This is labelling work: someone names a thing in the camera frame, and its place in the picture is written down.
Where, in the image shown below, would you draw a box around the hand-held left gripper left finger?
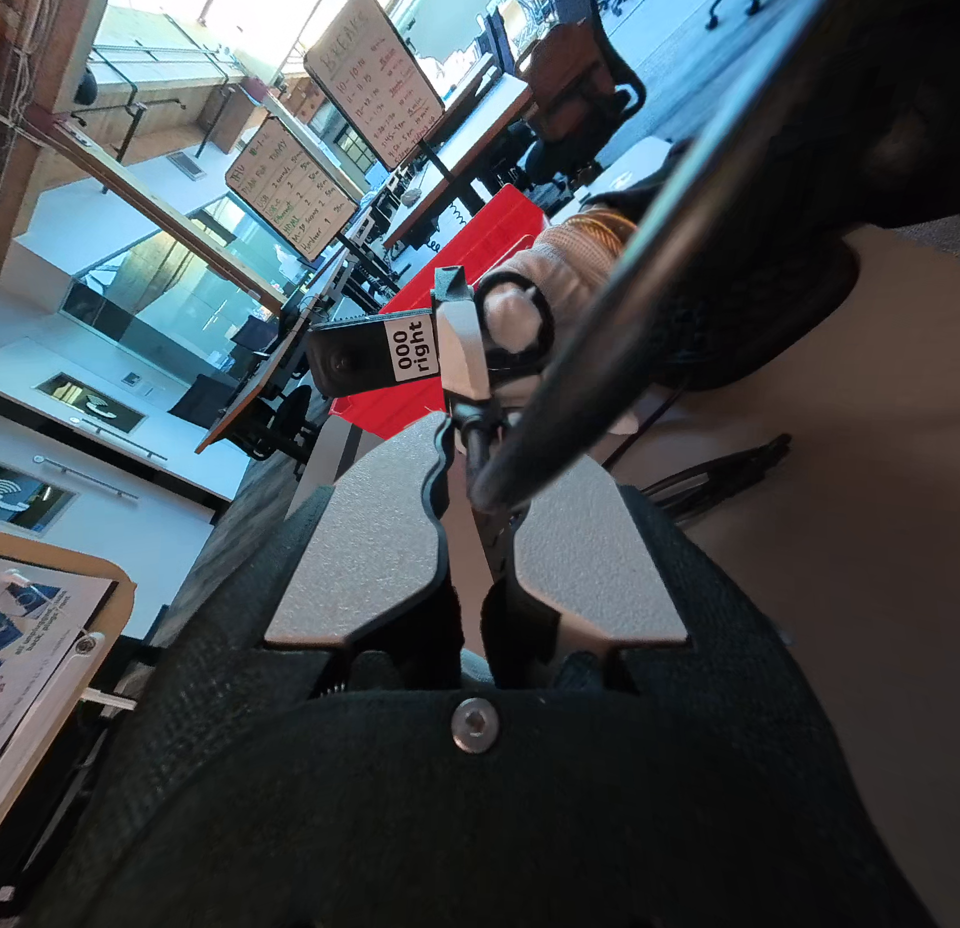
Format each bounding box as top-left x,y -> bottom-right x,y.
264,410 -> 455,650

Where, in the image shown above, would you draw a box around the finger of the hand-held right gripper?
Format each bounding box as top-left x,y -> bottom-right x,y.
435,296 -> 494,421

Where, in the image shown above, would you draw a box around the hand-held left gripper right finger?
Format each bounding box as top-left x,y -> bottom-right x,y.
510,451 -> 690,648

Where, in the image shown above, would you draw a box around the red plastic bin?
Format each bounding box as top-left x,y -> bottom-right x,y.
330,185 -> 549,442

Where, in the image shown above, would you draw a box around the black USB cable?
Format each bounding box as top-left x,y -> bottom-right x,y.
450,0 -> 864,517

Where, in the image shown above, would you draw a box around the black hub attached cable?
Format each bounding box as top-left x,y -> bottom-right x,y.
600,391 -> 792,524

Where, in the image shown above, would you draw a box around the person's right hand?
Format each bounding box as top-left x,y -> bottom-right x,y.
480,219 -> 627,408

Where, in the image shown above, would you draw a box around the whiteboard with green writing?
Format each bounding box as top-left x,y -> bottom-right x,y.
225,115 -> 406,299

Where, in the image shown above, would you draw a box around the wooden top desk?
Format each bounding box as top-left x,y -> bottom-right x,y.
382,73 -> 537,254

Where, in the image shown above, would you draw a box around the silver laptop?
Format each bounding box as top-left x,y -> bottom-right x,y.
573,136 -> 676,213

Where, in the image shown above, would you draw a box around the phone icon door window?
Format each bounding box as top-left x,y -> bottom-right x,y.
0,463 -> 76,535
33,373 -> 147,434

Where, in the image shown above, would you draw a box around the instruction sign on stand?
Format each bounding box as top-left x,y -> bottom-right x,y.
0,534 -> 138,820

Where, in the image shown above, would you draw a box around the person's black printed shirt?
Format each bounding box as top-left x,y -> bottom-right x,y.
720,0 -> 960,228

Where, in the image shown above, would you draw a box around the gold bangle bracelets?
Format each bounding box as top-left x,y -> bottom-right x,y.
566,206 -> 639,258

